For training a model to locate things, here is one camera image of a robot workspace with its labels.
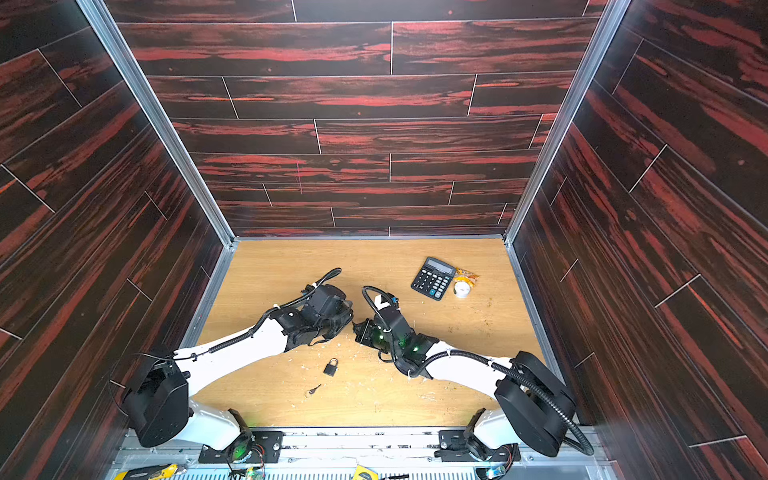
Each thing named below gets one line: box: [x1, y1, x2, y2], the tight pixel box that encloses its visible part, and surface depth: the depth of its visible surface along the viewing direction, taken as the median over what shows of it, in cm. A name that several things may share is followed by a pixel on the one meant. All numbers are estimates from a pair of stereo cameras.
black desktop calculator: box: [411, 256, 456, 301], surface depth 107 cm
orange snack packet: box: [454, 267, 480, 287], surface depth 107 cm
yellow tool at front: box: [353, 464, 379, 480], surface depth 70 cm
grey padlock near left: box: [323, 358, 339, 377], surface depth 88 cm
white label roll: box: [454, 281, 470, 299], surface depth 104 cm
